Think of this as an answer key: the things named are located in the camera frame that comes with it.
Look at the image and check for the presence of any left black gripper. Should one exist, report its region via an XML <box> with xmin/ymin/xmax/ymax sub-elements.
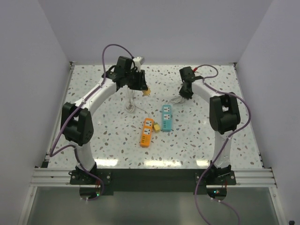
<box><xmin>125</xmin><ymin>68</ymin><xmax>148</xmax><ymax>90</ymax></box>

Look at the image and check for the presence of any blue strip white cord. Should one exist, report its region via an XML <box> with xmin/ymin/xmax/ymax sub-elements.
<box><xmin>168</xmin><ymin>95</ymin><xmax>188</xmax><ymax>105</ymax></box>

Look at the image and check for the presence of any blue power strip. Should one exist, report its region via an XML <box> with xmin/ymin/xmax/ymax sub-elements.
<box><xmin>161</xmin><ymin>105</ymin><xmax>173</xmax><ymax>132</ymax></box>

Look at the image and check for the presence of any yellow plug adapter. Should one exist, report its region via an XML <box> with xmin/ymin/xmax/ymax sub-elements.
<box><xmin>142</xmin><ymin>88</ymin><xmax>151</xmax><ymax>96</ymax></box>

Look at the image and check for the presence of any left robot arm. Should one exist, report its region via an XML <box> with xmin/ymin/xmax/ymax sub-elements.
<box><xmin>61</xmin><ymin>56</ymin><xmax>150</xmax><ymax>184</ymax></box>

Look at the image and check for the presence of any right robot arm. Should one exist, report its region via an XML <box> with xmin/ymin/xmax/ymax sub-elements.
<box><xmin>180</xmin><ymin>67</ymin><xmax>240</xmax><ymax>184</ymax></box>

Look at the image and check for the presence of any yellow plug on table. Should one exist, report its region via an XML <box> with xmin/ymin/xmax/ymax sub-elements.
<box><xmin>153</xmin><ymin>123</ymin><xmax>160</xmax><ymax>133</ymax></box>

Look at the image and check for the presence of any orange power strip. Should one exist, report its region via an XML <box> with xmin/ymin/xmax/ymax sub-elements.
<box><xmin>140</xmin><ymin>118</ymin><xmax>154</xmax><ymax>148</ymax></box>

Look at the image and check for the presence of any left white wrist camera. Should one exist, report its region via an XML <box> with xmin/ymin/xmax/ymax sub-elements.
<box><xmin>133</xmin><ymin>56</ymin><xmax>145</xmax><ymax>67</ymax></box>

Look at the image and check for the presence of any orange strip white cord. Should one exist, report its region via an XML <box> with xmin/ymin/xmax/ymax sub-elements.
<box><xmin>124</xmin><ymin>85</ymin><xmax>153</xmax><ymax>118</ymax></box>

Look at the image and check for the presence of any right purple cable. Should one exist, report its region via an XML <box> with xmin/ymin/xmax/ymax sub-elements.
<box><xmin>192</xmin><ymin>64</ymin><xmax>253</xmax><ymax>225</ymax></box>

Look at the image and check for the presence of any purple cable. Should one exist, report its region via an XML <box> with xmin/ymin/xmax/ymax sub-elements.
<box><xmin>49</xmin><ymin>44</ymin><xmax>135</xmax><ymax>201</ymax></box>
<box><xmin>192</xmin><ymin>64</ymin><xmax>253</xmax><ymax>225</ymax></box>

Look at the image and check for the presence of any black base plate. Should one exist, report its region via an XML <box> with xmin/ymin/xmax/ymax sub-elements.
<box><xmin>68</xmin><ymin>168</ymin><xmax>237</xmax><ymax>198</ymax></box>

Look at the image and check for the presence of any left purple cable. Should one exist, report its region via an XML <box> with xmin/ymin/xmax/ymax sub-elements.
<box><xmin>49</xmin><ymin>44</ymin><xmax>135</xmax><ymax>201</ymax></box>

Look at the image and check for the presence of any aluminium rail frame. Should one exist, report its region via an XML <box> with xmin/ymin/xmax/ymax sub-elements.
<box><xmin>30</xmin><ymin>65</ymin><xmax>275</xmax><ymax>187</ymax></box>

